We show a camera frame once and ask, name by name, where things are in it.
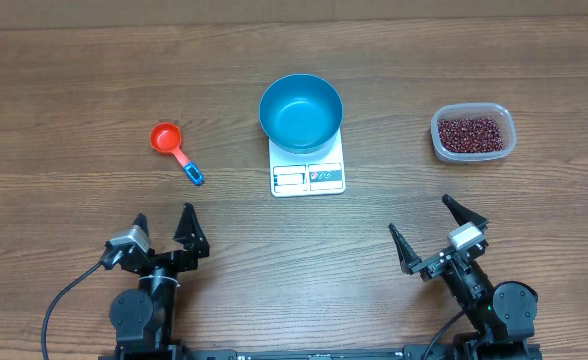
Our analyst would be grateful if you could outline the red beans in container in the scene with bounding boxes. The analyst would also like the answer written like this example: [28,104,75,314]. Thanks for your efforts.
[437,117,504,153]

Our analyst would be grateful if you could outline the red measuring scoop blue handle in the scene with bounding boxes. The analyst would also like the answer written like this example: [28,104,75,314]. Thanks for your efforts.
[150,122,205,186]

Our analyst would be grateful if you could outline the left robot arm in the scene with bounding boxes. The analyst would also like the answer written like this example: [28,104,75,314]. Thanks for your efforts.
[101,203,210,360]

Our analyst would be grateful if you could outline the white digital kitchen scale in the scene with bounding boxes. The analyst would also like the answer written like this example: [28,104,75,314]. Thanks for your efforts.
[269,131,346,198]

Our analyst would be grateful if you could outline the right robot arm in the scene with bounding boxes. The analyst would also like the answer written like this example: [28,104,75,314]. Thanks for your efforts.
[388,194,542,359]

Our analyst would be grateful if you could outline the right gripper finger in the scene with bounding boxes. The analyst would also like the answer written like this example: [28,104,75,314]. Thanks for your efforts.
[441,194,488,231]
[388,223,422,274]

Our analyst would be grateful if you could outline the blue bowl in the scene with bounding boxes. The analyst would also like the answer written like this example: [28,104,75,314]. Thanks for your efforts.
[258,74,345,154]

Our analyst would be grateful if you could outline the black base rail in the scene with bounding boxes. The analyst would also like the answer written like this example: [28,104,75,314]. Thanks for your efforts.
[98,343,543,360]

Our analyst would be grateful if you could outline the clear plastic container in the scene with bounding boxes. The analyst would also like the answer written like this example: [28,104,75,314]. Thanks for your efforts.
[430,103,517,164]

